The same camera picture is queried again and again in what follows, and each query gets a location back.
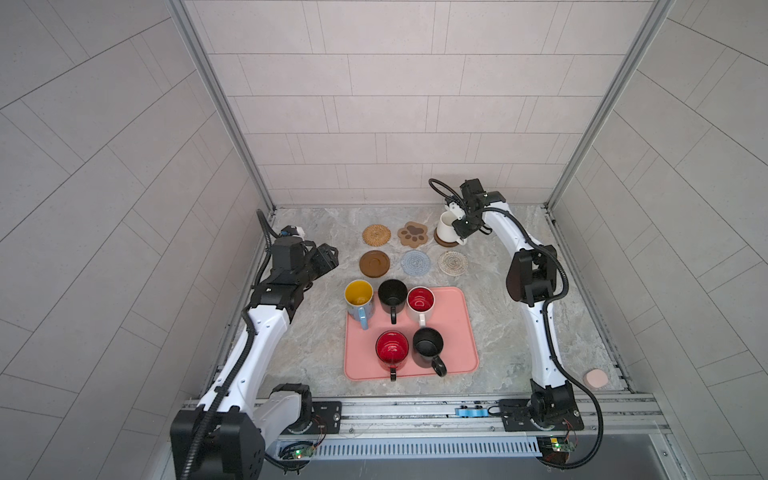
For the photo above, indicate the woven rattan coaster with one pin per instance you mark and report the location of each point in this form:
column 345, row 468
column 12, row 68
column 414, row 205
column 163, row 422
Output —
column 376, row 235

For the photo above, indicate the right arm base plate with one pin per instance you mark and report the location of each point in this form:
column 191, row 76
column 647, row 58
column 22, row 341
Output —
column 517, row 416

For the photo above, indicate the white lace coaster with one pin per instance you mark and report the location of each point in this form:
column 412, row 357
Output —
column 453, row 263

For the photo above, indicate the black mug back row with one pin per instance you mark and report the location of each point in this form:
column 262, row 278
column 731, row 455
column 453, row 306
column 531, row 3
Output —
column 392, row 295

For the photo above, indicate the red mug front row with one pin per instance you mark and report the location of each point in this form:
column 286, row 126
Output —
column 392, row 349

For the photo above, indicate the grey felt round coaster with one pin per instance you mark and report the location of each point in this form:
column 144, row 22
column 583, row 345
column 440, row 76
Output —
column 415, row 263

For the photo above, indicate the cork paw print coaster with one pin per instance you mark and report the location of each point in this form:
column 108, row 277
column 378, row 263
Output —
column 413, row 234

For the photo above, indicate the left circuit board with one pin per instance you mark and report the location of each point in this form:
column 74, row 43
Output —
column 297, row 451

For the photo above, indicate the circuit board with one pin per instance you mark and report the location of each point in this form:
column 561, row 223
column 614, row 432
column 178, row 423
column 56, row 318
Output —
column 297, row 451
column 558, row 448

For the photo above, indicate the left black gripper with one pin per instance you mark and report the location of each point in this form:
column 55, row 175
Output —
column 321, row 258

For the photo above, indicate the blue mug yellow inside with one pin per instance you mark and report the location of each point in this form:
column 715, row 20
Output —
column 359, row 297

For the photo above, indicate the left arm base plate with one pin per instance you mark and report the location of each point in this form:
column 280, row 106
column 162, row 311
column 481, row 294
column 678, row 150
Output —
column 326, row 418

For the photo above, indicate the pink round coaster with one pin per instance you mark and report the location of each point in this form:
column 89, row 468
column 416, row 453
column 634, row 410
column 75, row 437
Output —
column 596, row 379

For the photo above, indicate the blue clamp on rail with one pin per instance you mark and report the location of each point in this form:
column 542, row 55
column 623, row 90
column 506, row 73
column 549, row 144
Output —
column 475, row 411

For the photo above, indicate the black mug row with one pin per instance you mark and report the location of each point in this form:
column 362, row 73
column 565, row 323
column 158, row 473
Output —
column 427, row 345
column 392, row 295

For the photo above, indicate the brown wooden coaster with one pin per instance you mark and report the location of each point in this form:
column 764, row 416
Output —
column 374, row 263
column 444, row 243

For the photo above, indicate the right circuit board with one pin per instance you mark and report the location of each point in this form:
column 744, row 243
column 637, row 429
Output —
column 558, row 448

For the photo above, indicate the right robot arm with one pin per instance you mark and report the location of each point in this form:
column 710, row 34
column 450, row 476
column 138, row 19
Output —
column 535, row 279

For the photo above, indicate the black mug front row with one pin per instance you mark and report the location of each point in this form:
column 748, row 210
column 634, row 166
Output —
column 427, row 345

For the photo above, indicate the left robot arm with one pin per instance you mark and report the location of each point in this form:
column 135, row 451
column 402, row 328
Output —
column 228, row 434

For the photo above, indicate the aluminium mounting rail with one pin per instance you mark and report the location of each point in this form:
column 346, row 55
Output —
column 423, row 417

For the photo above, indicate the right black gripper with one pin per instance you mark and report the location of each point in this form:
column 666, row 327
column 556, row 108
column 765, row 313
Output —
column 463, row 231

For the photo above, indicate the white mug red inside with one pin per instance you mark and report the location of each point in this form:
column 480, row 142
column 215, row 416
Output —
column 420, row 304

